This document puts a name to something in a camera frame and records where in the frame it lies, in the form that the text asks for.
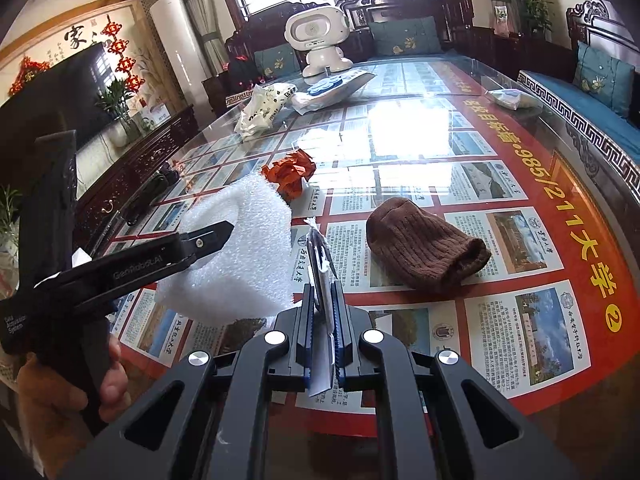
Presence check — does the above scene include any person's left hand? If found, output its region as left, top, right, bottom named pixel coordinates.
left=15, top=334, right=132, bottom=461

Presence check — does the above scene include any white printed plastic bag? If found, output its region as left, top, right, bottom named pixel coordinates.
left=235, top=84, right=296, bottom=141

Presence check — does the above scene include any black backpack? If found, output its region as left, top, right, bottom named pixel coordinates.
left=227, top=57, right=258, bottom=91

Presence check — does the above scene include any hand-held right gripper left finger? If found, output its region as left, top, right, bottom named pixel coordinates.
left=60, top=290, right=315, bottom=480

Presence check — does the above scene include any white wet wipe pack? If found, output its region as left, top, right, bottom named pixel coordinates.
left=291, top=69, right=377, bottom=113

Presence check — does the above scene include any white green box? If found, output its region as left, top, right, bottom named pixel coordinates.
left=137, top=105, right=168, bottom=133

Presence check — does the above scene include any dark wooden side table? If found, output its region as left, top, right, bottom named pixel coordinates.
left=470, top=27, right=576, bottom=83

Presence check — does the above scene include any white robot toy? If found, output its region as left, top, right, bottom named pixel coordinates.
left=284, top=4, right=353, bottom=78

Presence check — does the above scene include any white tissue pack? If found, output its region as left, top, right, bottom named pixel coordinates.
left=484, top=87, right=542, bottom=111

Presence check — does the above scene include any white paper card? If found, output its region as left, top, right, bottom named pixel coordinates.
left=304, top=217, right=342, bottom=398

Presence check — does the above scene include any white tower air conditioner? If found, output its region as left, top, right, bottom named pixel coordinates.
left=150, top=0, right=198, bottom=111

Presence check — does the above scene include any brown knit hat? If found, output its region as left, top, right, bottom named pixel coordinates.
left=366, top=197, right=492, bottom=293

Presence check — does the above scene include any dark wooden television cabinet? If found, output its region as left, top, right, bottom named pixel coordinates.
left=75, top=105, right=198, bottom=256

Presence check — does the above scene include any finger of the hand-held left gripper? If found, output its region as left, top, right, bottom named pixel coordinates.
left=172, top=220, right=236, bottom=268

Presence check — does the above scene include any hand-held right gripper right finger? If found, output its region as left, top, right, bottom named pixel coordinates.
left=332, top=285, right=576, bottom=480

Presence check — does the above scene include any teal embroidered cushion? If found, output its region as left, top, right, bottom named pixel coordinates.
left=252, top=42, right=301, bottom=81
left=572, top=41, right=636, bottom=118
left=367, top=16, right=443, bottom=57

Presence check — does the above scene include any white foam block with hole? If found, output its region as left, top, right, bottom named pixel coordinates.
left=155, top=172, right=296, bottom=318

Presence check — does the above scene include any wide red knot decoration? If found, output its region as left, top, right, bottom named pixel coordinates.
left=9, top=56, right=51, bottom=96

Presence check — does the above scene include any red-orange crumpled paper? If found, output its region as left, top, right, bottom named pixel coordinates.
left=261, top=149, right=317, bottom=200

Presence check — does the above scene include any framed calligraphy wall art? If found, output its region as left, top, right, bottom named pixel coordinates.
left=0, top=0, right=151, bottom=106

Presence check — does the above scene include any green potted plant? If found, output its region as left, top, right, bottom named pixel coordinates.
left=522, top=0, right=556, bottom=36
left=0, top=185, right=23, bottom=256
left=95, top=77, right=141, bottom=147

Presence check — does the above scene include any red knot string decoration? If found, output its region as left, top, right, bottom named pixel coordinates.
left=102, top=15, right=143, bottom=96

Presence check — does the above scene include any black television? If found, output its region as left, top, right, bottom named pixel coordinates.
left=0, top=42, right=113, bottom=181

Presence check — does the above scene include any blue sofa seat cushion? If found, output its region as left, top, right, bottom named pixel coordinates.
left=517, top=70, right=640, bottom=156

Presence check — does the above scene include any red printed table poster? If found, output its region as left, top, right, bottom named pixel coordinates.
left=107, top=57, right=631, bottom=416

